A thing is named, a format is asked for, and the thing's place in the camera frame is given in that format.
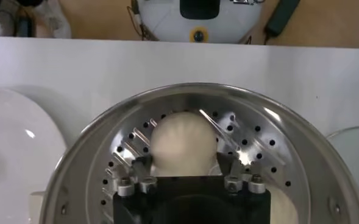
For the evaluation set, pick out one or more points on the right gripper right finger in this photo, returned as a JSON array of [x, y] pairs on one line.
[[243, 179]]

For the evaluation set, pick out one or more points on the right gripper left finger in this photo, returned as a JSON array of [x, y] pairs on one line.
[[136, 179]]

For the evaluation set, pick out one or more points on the white steamed baozi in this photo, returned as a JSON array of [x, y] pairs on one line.
[[284, 210], [182, 143]]

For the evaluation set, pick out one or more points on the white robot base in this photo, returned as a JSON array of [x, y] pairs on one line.
[[167, 24]]

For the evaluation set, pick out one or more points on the perforated steel steamer basket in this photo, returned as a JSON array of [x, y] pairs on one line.
[[301, 143]]

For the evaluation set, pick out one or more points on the steel steamer pot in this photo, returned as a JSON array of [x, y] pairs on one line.
[[36, 210]]

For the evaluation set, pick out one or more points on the white ceramic plate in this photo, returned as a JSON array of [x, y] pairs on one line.
[[14, 152]]

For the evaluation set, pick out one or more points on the black power brick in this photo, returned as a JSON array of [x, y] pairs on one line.
[[281, 15]]

